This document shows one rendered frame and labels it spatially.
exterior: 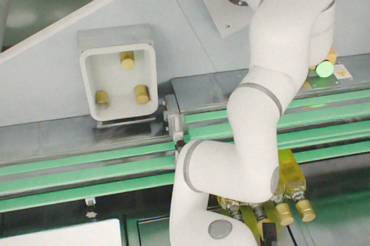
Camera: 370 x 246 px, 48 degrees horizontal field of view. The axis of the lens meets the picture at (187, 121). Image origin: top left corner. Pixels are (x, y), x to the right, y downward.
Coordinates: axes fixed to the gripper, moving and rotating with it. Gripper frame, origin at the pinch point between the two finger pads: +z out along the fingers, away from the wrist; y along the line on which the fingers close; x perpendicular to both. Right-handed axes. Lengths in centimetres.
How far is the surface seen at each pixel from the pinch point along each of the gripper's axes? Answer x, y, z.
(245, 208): 3.1, -12.9, 15.2
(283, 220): -3.9, 1.1, 3.5
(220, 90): 11.9, 15.2, 33.6
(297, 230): -10.5, -12.3, 8.6
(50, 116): 59, 7, 30
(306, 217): -9.8, 0.1, 5.0
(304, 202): -9.5, 1.4, 8.6
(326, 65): -16.1, 20.5, 39.3
